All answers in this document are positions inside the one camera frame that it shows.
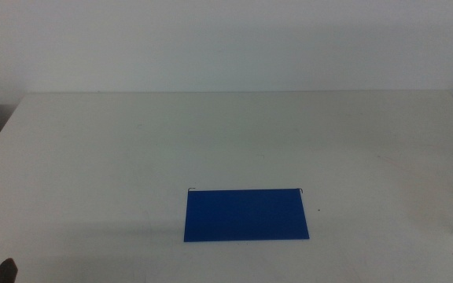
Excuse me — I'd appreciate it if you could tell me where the blue rectangular mat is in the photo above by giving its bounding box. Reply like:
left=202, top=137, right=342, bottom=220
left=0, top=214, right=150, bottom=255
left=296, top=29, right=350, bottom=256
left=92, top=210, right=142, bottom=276
left=183, top=188, right=311, bottom=243

